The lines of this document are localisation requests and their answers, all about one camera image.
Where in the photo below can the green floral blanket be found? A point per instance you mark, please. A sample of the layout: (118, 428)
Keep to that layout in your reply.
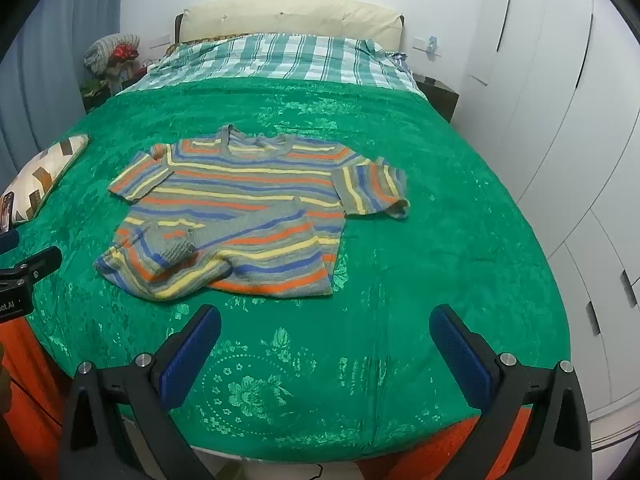
(410, 285)

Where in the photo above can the dark cluttered nightstand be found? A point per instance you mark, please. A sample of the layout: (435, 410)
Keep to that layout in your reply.
(97, 97)

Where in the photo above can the orange bed sheet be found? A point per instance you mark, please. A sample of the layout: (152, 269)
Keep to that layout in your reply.
(30, 410)

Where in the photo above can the cream padded headboard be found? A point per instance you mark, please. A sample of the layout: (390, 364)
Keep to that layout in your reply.
(290, 17)

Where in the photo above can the red bow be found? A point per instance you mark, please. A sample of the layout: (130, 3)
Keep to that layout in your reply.
(125, 53)

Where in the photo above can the grey knitted cloth bundle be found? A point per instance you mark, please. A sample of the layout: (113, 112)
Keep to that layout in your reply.
(102, 52)

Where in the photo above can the blue curtain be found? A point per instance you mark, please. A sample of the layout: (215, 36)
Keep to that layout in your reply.
(60, 60)

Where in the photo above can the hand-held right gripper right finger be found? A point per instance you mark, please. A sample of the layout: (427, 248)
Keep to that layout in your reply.
(462, 360)

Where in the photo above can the striped knit sweater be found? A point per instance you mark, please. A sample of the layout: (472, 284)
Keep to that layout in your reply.
(240, 215)

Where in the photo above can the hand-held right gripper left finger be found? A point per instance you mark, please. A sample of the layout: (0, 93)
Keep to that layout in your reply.
(187, 360)

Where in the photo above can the white wardrobe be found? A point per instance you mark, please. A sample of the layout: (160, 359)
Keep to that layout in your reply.
(565, 110)

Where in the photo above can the dark wooden nightstand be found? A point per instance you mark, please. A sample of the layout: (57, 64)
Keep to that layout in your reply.
(440, 95)

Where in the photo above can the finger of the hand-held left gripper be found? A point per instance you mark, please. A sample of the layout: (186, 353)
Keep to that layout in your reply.
(40, 261)
(9, 241)

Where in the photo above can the white brown patterned pillow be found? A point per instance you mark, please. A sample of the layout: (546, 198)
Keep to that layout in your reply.
(42, 175)

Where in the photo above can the green checked quilt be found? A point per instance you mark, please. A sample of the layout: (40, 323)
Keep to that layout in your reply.
(300, 57)

